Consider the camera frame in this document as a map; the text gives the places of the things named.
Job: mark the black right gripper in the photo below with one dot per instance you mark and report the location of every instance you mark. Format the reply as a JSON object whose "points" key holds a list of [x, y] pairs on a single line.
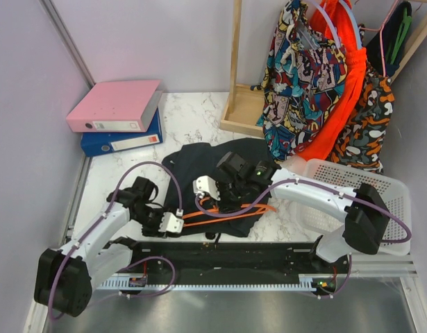
{"points": [[223, 203]]}

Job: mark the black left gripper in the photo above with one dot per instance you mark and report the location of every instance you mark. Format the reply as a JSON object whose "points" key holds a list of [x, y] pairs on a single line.
{"points": [[153, 232]]}

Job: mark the dark navy shorts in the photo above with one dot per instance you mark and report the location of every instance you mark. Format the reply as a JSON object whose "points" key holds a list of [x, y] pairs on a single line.
{"points": [[200, 159]]}

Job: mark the orange hanger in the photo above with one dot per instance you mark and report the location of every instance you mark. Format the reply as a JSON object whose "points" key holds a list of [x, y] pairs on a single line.
{"points": [[209, 213]]}

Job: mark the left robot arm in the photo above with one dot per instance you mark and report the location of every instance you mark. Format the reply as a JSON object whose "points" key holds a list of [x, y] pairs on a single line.
{"points": [[66, 277]]}

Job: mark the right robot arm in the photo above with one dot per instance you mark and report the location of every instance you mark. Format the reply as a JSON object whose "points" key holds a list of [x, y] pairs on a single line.
{"points": [[362, 212]]}

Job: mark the camouflage print shorts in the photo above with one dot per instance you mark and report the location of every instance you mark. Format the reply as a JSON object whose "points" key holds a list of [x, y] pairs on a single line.
{"points": [[360, 142]]}

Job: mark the comic print shorts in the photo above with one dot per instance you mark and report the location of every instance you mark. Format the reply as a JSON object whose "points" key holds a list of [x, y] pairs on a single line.
{"points": [[304, 78]]}

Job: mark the light blue hanger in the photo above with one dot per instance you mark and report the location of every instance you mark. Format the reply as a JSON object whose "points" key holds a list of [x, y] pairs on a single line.
{"points": [[353, 21]]}

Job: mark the orange shorts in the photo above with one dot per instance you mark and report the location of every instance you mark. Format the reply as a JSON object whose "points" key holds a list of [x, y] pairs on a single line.
{"points": [[356, 61]]}

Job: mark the navy ribbed shorts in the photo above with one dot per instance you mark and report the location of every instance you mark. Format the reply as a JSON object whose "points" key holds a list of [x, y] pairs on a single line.
{"points": [[389, 36]]}

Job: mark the lilac hanger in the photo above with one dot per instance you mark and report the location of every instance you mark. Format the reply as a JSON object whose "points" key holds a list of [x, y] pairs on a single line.
{"points": [[328, 21]]}

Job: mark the pink hanger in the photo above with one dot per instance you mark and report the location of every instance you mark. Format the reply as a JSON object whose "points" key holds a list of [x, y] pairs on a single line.
{"points": [[380, 32]]}

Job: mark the green hanger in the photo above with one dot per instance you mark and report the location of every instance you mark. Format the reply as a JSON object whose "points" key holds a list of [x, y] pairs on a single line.
{"points": [[401, 35]]}

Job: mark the wooden clothes rack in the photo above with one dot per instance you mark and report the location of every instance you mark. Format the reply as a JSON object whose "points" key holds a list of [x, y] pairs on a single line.
{"points": [[243, 106]]}

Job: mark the blue binder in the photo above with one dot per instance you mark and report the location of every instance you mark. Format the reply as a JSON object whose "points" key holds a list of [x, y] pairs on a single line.
{"points": [[95, 144]]}

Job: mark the pink binder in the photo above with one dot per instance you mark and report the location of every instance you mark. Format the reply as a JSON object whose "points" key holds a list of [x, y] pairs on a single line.
{"points": [[116, 107]]}

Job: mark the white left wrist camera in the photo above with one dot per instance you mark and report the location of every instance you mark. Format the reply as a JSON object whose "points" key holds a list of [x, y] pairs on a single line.
{"points": [[172, 222]]}

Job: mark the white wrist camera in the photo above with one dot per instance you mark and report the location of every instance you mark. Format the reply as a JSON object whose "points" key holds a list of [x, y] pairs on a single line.
{"points": [[205, 185], [172, 222]]}

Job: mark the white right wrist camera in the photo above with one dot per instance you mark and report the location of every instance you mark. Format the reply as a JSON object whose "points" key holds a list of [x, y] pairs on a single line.
{"points": [[205, 185]]}

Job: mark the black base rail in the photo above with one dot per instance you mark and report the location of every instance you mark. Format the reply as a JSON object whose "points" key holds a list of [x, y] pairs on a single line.
{"points": [[227, 264]]}

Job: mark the white cable duct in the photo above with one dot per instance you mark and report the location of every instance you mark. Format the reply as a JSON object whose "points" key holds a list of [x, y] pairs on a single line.
{"points": [[126, 282]]}

